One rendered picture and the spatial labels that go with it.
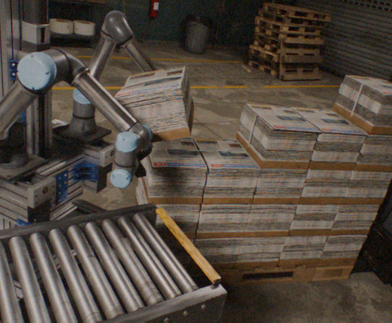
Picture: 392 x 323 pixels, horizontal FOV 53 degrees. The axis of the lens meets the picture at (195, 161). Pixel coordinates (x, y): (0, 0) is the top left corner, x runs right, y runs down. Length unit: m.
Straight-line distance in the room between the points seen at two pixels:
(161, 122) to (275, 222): 1.00
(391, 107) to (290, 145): 0.59
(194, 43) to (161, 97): 7.34
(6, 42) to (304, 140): 1.48
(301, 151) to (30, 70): 1.38
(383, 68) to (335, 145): 7.10
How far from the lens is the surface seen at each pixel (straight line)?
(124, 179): 1.41
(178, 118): 1.67
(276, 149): 2.07
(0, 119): 1.61
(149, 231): 1.52
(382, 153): 2.45
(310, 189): 2.31
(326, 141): 2.21
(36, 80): 1.43
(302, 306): 2.61
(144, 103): 1.67
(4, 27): 1.91
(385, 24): 9.37
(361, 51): 9.61
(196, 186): 2.02
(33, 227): 1.52
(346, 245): 2.75
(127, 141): 1.37
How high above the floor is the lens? 1.71
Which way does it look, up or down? 26 degrees down
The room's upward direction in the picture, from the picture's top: 11 degrees clockwise
